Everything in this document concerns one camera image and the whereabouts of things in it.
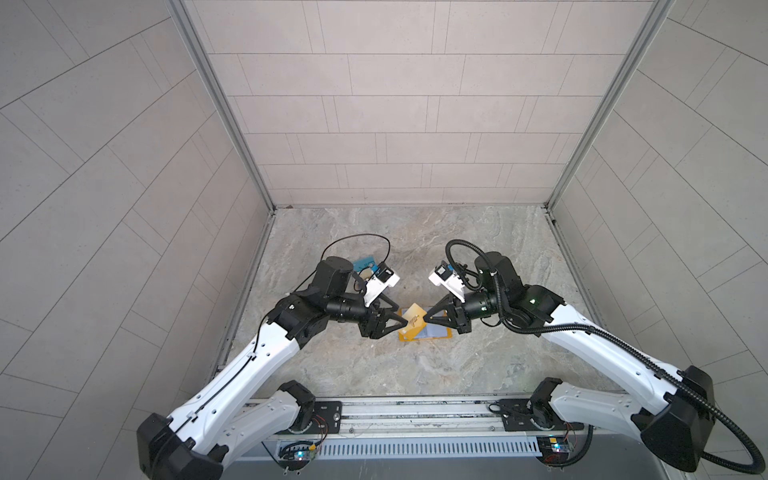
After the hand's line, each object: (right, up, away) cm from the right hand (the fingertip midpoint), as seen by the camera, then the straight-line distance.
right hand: (429, 324), depth 65 cm
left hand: (-5, +1, 0) cm, 6 cm away
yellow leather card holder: (+2, -9, +20) cm, 21 cm away
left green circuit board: (-29, -28, 0) cm, 40 cm away
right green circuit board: (+29, -30, +3) cm, 42 cm away
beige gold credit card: (-3, +2, +1) cm, 4 cm away
